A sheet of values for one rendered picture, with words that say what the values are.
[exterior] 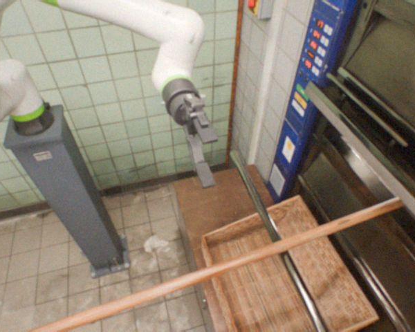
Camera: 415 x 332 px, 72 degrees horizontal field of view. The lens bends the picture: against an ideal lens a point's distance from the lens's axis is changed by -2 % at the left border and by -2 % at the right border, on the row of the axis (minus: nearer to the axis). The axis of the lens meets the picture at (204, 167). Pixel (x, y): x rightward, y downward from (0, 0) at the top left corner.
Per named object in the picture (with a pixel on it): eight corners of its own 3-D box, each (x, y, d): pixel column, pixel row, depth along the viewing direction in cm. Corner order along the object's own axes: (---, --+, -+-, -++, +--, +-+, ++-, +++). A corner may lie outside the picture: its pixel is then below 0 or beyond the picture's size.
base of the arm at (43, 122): (20, 100, 123) (13, 88, 118) (56, 94, 126) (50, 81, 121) (12, 139, 106) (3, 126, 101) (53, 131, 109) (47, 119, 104)
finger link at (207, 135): (207, 119, 59) (207, 116, 58) (218, 142, 54) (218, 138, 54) (192, 122, 58) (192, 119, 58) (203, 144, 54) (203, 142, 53)
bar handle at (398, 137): (318, 88, 90) (322, 88, 91) (391, 162, 69) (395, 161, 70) (327, 71, 86) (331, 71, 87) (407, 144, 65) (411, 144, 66)
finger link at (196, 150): (182, 124, 68) (182, 124, 70) (193, 169, 69) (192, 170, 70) (198, 120, 69) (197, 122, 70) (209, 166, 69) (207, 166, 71)
